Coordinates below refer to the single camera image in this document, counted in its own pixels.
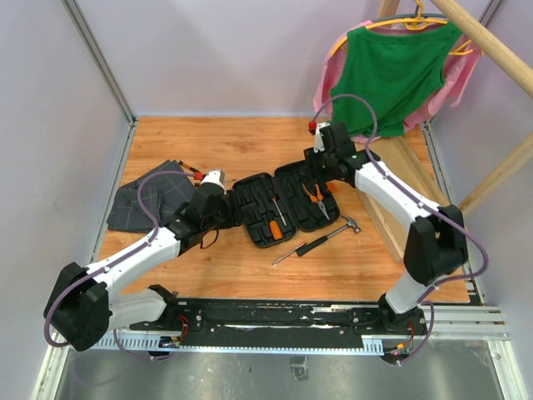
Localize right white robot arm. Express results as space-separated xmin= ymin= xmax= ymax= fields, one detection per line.
xmin=304 ymin=122 xmax=468 ymax=333

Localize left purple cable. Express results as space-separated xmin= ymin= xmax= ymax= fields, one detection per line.
xmin=43 ymin=170 xmax=205 ymax=387

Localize wooden rack frame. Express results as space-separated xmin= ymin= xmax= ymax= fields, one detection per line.
xmin=376 ymin=0 xmax=533 ymax=218

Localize black plastic tool case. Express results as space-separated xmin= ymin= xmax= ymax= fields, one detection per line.
xmin=228 ymin=160 xmax=341 ymax=248

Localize claw hammer black handle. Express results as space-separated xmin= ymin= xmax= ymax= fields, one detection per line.
xmin=296 ymin=214 xmax=361 ymax=257

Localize green sleeveless shirt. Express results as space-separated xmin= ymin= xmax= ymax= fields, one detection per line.
xmin=330 ymin=22 xmax=461 ymax=138

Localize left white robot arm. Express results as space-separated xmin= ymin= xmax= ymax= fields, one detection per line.
xmin=43 ymin=169 xmax=231 ymax=352

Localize yellow clothes hanger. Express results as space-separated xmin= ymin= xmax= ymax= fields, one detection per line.
xmin=329 ymin=1 xmax=473 ymax=58

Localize silver metal file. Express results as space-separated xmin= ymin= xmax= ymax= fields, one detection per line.
xmin=271 ymin=242 xmax=307 ymax=266

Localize grey checked cloth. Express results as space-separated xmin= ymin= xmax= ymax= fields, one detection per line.
xmin=107 ymin=160 xmax=195 ymax=233

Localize aluminium frame rail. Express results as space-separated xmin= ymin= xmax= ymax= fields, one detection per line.
xmin=61 ymin=0 xmax=137 ymax=125

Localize wooden tray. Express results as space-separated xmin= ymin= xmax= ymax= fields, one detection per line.
xmin=359 ymin=137 xmax=450 ymax=263

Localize black-handled screwdriver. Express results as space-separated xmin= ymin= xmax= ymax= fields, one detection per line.
xmin=271 ymin=197 xmax=287 ymax=226

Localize orange-handled screwdriver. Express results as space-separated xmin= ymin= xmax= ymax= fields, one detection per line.
xmin=269 ymin=220 xmax=283 ymax=240

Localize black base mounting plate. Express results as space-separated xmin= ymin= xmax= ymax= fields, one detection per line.
xmin=130 ymin=298 xmax=428 ymax=351

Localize orange-black pliers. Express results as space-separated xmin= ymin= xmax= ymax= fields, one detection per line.
xmin=302 ymin=183 xmax=330 ymax=220

